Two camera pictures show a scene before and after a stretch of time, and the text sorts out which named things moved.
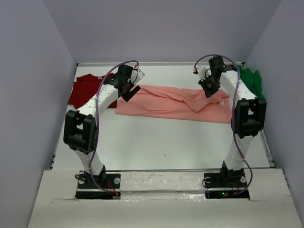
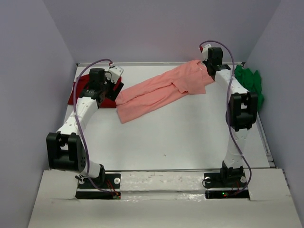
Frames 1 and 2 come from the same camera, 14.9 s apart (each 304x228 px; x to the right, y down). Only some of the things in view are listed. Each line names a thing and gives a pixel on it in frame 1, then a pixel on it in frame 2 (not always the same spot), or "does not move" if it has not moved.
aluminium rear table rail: (152, 63) does not move
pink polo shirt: (158, 102) -> (141, 99)
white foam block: (160, 181) does not move
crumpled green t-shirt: (252, 80) does not move
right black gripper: (208, 92) -> (206, 62)
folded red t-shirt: (86, 87) does not move
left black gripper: (129, 94) -> (112, 94)
